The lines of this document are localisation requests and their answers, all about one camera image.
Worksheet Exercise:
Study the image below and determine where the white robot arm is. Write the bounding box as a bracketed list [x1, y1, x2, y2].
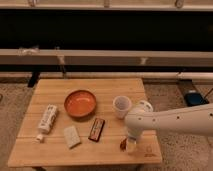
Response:
[123, 100, 213, 153]

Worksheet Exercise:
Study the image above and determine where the white paper cup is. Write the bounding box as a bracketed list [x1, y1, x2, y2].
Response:
[113, 96, 132, 119]

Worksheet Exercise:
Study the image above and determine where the blue box on floor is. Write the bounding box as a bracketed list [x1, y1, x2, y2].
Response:
[184, 91, 209, 106]

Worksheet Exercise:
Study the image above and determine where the white sponge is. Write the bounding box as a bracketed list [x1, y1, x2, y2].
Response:
[64, 126, 81, 149]

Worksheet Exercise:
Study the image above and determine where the white tube with cap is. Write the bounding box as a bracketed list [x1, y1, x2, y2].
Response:
[36, 104, 58, 143]

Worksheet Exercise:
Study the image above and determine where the orange bowl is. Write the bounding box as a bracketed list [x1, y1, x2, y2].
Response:
[64, 90, 97, 118]

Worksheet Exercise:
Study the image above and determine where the wooden table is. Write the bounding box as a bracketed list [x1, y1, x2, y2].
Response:
[8, 78, 162, 167]

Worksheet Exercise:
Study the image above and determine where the black cable on floor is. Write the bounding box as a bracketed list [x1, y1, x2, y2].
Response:
[203, 87, 213, 99]

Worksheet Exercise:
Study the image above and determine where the dark chocolate bar package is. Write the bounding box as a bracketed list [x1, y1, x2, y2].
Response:
[88, 118, 105, 142]

